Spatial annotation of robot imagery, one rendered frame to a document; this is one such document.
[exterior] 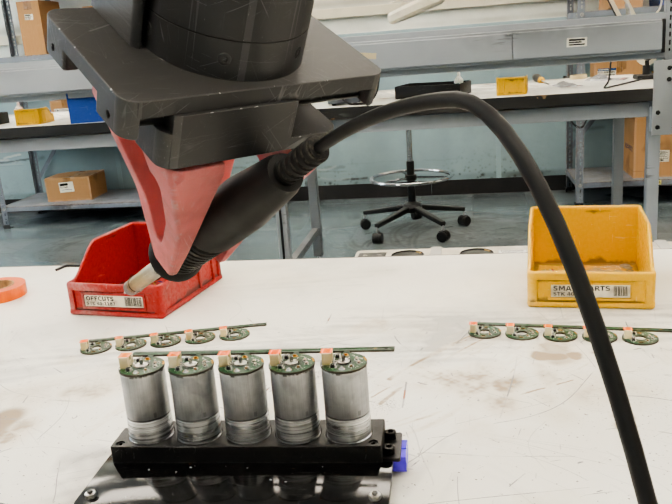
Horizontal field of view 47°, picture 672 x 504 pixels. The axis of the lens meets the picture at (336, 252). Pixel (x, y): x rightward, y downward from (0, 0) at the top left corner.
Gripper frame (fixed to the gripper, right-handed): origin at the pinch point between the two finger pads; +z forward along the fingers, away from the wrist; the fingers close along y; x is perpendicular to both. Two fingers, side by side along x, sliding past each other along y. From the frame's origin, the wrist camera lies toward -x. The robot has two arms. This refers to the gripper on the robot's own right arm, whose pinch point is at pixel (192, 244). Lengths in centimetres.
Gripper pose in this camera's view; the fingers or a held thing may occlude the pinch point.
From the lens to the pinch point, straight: 33.0
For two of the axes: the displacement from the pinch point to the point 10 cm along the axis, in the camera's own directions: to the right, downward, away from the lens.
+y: -7.9, 2.2, -5.8
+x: 5.8, 6.0, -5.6
